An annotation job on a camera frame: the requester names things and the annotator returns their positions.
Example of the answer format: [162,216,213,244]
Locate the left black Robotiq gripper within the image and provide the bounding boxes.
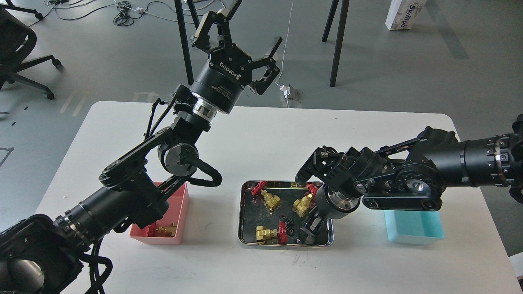
[190,0,283,115]

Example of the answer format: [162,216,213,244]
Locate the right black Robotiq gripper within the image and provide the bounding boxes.
[299,184,361,245]

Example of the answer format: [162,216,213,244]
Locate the brass valve red handle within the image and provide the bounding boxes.
[255,221,288,245]
[146,222,177,238]
[251,180,282,212]
[293,184,319,218]

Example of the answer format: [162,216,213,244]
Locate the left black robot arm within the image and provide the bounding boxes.
[1,0,282,294]

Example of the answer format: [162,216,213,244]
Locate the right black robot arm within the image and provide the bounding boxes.
[295,115,522,243]

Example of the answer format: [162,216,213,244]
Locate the blue plastic box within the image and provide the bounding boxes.
[384,210,445,245]

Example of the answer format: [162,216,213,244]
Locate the pink plastic box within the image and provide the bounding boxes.
[129,183,189,245]

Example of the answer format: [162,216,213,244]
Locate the white cardboard box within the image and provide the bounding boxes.
[385,0,427,31]

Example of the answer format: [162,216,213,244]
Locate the steel tray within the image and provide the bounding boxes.
[238,180,334,247]

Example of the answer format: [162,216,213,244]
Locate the floor power socket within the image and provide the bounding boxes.
[280,85,299,101]

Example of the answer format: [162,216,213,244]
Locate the black stand leg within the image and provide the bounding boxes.
[322,0,350,87]
[174,0,199,85]

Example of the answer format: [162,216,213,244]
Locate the black office chair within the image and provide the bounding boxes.
[0,6,61,99]

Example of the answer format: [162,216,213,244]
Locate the white cable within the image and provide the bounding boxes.
[275,0,295,109]

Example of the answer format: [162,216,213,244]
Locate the black floor cables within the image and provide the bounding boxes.
[43,0,228,26]

